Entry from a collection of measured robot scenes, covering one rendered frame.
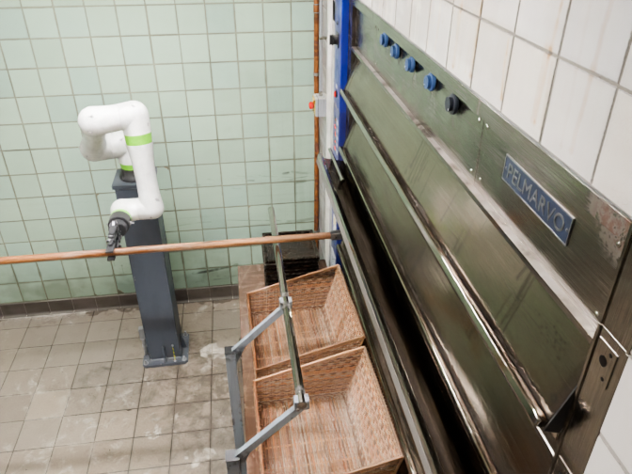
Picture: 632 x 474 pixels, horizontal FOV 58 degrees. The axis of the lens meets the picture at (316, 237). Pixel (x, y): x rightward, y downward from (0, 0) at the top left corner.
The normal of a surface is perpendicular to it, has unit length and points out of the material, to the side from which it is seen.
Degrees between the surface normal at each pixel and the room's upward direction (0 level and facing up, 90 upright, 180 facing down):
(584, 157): 90
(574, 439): 90
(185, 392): 0
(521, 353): 70
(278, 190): 90
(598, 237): 90
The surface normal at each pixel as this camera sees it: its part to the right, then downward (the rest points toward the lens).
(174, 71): 0.14, 0.52
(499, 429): -0.93, -0.22
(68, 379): 0.00, -0.85
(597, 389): -0.99, 0.07
